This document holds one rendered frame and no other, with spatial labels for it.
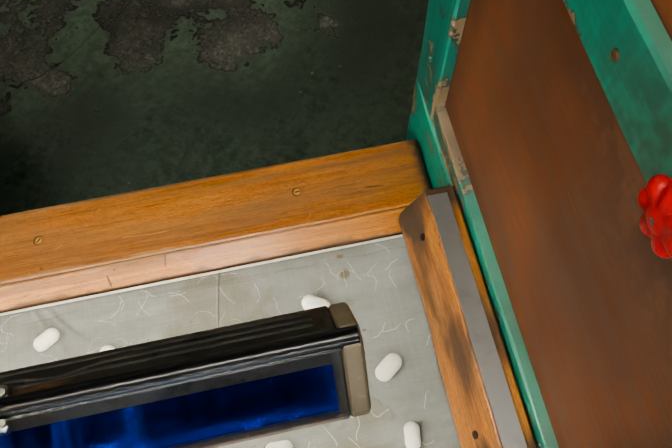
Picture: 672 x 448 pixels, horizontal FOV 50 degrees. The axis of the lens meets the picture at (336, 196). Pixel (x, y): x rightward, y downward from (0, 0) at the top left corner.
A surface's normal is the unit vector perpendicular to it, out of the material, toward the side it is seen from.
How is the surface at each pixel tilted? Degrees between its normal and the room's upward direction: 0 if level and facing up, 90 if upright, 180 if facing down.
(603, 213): 90
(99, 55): 0
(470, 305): 0
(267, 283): 0
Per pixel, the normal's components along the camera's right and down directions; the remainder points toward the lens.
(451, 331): -0.90, 0.00
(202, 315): 0.00, -0.44
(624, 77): -0.98, 0.18
